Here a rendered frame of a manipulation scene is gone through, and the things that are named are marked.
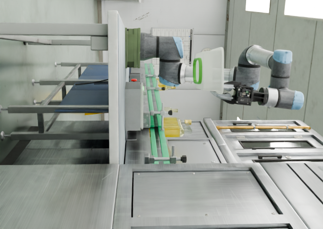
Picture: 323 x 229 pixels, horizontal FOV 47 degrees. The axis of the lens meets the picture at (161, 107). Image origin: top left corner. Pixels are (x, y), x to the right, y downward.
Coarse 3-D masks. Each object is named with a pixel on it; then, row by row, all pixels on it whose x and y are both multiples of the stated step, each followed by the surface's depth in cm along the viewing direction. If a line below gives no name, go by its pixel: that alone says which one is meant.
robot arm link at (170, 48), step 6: (162, 42) 197; (168, 42) 197; (174, 42) 197; (180, 42) 198; (162, 48) 197; (168, 48) 197; (174, 48) 197; (180, 48) 197; (162, 54) 199; (168, 54) 198; (174, 54) 198; (180, 54) 199; (162, 60) 200; (168, 60) 199; (174, 60) 199
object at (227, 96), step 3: (213, 93) 147; (216, 93) 147; (225, 93) 147; (228, 93) 147; (216, 96) 147; (219, 96) 145; (222, 96) 145; (225, 96) 147; (228, 96) 147; (225, 99) 148; (228, 99) 148; (231, 99) 148
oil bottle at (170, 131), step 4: (164, 128) 222; (168, 128) 222; (172, 128) 223; (176, 128) 223; (180, 128) 223; (164, 132) 223; (168, 132) 223; (172, 132) 223; (176, 132) 223; (180, 132) 223; (168, 136) 223; (172, 136) 224; (176, 136) 224; (180, 136) 224
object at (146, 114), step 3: (144, 111) 212; (147, 111) 212; (144, 114) 211; (147, 114) 210; (144, 117) 211; (147, 117) 211; (144, 120) 211; (147, 120) 212; (144, 123) 212; (147, 123) 212; (144, 126) 212; (147, 126) 212
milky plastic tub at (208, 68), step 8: (216, 48) 144; (200, 56) 142; (208, 56) 136; (216, 56) 136; (200, 64) 139; (208, 64) 137; (216, 64) 137; (200, 72) 139; (208, 72) 137; (216, 72) 137; (200, 80) 140; (208, 80) 137; (216, 80) 137; (200, 88) 143; (208, 88) 138; (216, 88) 138
